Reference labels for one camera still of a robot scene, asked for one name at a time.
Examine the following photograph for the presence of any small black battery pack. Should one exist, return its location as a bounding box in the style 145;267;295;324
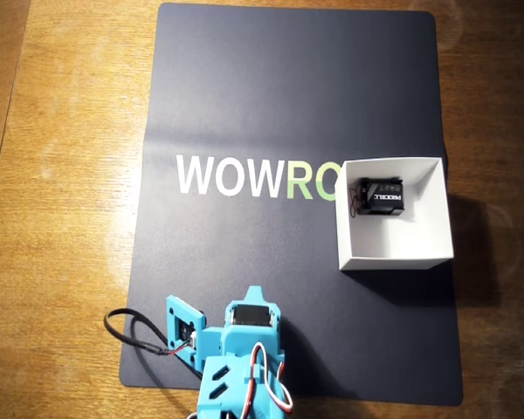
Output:
348;175;406;219

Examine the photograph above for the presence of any dark mat with WOWROBO print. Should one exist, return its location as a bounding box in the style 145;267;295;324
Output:
119;2;464;407

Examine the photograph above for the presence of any white red gripper servo wire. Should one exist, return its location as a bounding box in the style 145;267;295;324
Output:
248;342;296;416

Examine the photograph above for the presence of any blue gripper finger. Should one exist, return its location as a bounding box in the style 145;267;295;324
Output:
243;285;268;305

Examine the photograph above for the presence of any white open cardboard box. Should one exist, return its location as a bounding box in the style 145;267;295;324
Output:
334;155;455;271

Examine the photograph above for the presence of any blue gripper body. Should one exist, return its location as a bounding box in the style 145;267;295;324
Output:
196;300;295;419

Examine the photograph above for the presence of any black camera cable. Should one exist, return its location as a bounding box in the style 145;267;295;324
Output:
103;307;200;357

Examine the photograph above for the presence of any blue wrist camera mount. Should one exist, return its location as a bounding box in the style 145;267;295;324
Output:
164;294;224;370

